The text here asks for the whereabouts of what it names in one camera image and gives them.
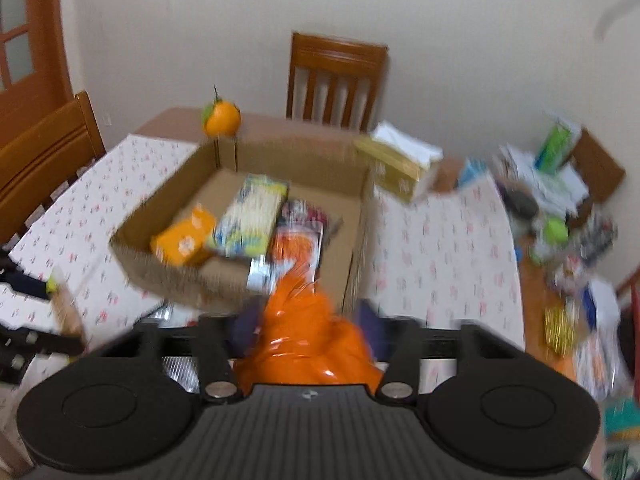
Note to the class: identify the yellow and teal shopping bag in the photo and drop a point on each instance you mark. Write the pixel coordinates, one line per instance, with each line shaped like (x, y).
(620, 417)

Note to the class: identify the pile of white papers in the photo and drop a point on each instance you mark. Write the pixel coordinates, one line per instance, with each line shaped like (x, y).
(555, 187)

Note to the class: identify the gold tissue box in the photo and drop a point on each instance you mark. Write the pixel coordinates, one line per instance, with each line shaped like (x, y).
(395, 170)

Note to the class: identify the wooden door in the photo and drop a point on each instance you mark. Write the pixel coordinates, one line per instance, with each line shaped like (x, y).
(40, 60)

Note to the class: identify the cherry-print tablecloth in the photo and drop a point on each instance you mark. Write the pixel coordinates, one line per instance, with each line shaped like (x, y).
(440, 260)

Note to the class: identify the white pictured snack packet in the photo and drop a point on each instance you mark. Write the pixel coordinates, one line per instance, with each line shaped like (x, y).
(259, 275)

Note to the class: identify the dark red snack packet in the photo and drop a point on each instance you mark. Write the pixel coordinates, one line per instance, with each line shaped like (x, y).
(310, 215)

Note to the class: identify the dark-lidded jar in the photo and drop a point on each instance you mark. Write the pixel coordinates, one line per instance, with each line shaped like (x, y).
(522, 205)

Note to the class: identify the green-lidded bottle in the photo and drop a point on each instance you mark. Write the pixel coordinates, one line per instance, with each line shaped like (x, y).
(555, 230)

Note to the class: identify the yellow-green cracker packet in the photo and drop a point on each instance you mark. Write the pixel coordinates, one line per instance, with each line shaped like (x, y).
(250, 220)

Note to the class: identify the blue plastic container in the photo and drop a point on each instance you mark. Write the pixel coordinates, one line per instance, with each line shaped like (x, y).
(472, 172)

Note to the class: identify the clear dark snack packet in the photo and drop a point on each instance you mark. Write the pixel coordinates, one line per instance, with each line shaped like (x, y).
(175, 372)

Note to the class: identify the orange fruit with leaf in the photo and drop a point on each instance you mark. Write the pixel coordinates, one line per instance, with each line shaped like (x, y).
(222, 119)

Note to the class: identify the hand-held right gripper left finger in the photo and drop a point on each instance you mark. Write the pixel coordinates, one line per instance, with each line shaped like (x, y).
(245, 332)

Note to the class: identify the cardboard box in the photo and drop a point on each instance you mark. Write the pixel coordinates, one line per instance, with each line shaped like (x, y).
(145, 262)

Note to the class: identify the green carton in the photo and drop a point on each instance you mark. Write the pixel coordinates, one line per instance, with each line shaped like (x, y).
(555, 142)

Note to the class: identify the gold ornament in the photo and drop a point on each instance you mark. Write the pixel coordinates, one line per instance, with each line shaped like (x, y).
(560, 327)

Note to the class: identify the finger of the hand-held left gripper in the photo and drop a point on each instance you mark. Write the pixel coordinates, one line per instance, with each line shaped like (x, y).
(45, 342)
(30, 285)

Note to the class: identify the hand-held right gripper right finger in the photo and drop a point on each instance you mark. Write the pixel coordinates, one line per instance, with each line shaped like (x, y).
(370, 327)

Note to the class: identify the wooden chair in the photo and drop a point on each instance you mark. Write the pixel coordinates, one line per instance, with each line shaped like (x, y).
(597, 162)
(330, 55)
(632, 285)
(45, 155)

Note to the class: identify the small orange snack packet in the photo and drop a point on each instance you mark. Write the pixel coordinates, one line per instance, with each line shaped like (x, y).
(182, 240)

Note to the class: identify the clear glass jar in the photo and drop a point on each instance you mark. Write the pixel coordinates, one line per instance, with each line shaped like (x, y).
(595, 235)

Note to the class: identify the large orange snack packet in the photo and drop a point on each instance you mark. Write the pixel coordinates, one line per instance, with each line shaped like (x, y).
(310, 340)

